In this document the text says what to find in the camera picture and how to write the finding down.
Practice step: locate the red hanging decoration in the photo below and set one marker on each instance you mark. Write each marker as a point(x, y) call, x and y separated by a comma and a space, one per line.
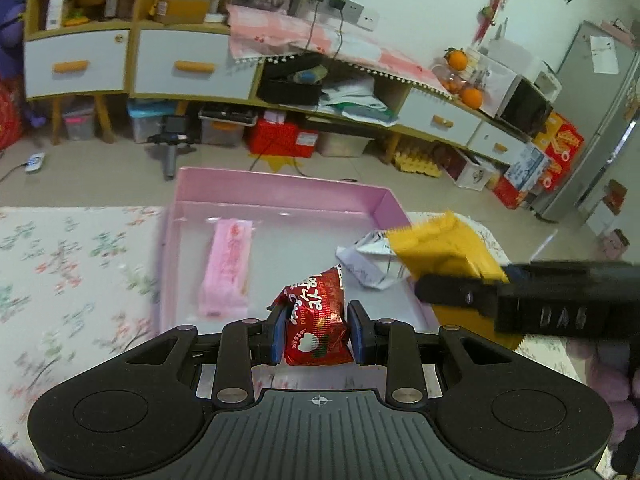
point(492, 0)

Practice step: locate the white printed box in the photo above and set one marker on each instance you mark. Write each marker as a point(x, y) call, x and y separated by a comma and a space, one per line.
point(470, 170)

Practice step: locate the white wall socket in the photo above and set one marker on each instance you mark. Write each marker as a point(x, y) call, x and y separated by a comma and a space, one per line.
point(361, 16)

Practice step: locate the white blue carton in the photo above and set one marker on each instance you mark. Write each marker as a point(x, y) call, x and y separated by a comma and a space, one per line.
point(527, 166)

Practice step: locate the white small carton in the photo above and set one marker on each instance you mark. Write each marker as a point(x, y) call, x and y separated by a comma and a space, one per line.
point(57, 12)

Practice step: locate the clear storage box orange contents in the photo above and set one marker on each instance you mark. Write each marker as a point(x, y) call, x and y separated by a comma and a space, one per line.
point(227, 127)

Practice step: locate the row of yellow packets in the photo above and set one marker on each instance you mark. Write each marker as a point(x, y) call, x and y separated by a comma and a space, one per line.
point(415, 160)

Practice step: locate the stack of red yellow boxes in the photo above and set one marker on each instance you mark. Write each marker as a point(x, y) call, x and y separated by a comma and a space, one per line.
point(560, 146)

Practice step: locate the yellow snack packet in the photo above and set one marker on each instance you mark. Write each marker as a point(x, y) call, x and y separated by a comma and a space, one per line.
point(450, 250)

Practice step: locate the small clear storage box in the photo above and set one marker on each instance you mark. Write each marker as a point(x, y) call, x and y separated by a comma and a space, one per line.
point(79, 124)

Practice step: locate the blue lid storage box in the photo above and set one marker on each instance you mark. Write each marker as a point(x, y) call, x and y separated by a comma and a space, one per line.
point(150, 121)

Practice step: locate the white paper note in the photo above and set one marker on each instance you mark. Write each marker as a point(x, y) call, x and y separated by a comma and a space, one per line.
point(603, 55)

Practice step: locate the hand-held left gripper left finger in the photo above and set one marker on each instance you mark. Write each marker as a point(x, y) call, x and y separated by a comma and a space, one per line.
point(278, 334)

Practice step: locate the yellow star floor mat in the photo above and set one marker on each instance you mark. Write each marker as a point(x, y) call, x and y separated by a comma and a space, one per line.
point(277, 164)

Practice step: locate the black storage box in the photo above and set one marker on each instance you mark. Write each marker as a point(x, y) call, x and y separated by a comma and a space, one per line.
point(290, 91)

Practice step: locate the pink cardboard box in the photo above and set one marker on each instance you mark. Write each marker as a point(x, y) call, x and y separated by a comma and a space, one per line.
point(280, 207)

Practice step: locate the white microwave oven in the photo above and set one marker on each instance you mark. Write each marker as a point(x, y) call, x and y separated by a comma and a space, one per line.
point(525, 105)

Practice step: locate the tall wooden shelf cabinet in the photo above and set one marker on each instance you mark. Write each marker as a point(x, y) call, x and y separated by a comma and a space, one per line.
point(145, 20)

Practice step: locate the purple plush object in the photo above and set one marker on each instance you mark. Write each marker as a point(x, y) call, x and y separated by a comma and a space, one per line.
point(11, 25)

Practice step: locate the pink patterned cloth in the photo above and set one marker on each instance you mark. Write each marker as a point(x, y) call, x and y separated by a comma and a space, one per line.
point(280, 32)

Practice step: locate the black tripod stand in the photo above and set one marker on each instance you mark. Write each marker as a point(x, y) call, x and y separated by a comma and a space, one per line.
point(170, 146)

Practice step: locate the silver refrigerator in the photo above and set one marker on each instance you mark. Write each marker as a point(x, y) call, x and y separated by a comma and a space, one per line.
point(590, 135)

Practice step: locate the white printed snack packet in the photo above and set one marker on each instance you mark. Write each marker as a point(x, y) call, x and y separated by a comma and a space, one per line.
point(371, 266)

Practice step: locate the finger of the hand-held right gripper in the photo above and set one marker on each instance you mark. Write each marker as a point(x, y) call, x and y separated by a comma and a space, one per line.
point(450, 292)

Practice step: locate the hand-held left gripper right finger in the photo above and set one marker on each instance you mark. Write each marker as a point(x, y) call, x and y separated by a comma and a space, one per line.
point(355, 334)

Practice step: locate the pink snack packet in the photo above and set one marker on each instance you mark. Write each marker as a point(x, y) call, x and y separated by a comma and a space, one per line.
point(226, 270)

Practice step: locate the person's right hand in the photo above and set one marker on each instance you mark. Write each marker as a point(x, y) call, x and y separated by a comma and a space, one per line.
point(607, 390)

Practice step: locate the red snack packet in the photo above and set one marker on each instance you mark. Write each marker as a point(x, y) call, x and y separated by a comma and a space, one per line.
point(315, 332)

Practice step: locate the small red box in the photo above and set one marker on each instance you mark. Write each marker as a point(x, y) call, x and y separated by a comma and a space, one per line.
point(511, 192)

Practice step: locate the orange fruit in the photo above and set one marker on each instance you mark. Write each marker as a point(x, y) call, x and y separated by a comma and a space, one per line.
point(457, 59)
point(451, 82)
point(472, 97)

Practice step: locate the low wooden cabinet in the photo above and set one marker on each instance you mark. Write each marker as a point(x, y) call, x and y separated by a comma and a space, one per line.
point(390, 127)

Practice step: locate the wall socket with plugs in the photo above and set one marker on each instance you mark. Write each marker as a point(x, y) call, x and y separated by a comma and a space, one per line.
point(325, 0)

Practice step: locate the brown cardboard box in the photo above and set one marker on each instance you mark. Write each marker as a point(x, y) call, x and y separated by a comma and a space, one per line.
point(182, 9)

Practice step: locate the stack of papers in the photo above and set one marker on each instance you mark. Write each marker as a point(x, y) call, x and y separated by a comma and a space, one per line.
point(352, 101)

